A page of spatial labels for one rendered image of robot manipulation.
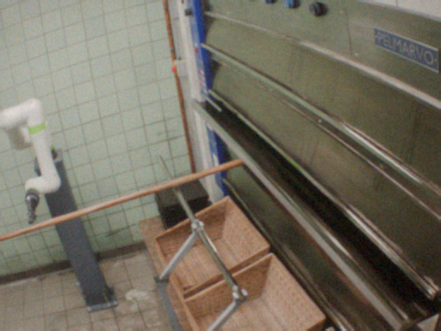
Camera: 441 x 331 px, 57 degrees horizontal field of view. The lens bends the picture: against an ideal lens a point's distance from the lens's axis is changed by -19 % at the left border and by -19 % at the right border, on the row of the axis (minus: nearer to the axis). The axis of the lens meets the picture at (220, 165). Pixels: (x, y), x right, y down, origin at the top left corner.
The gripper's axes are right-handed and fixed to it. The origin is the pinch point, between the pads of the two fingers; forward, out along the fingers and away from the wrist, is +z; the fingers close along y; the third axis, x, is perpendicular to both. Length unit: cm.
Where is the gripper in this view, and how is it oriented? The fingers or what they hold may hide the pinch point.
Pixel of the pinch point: (31, 219)
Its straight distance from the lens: 229.5
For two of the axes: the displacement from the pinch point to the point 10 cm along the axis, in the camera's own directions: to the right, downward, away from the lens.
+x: -9.4, 2.7, -2.2
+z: 3.2, 4.0, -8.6
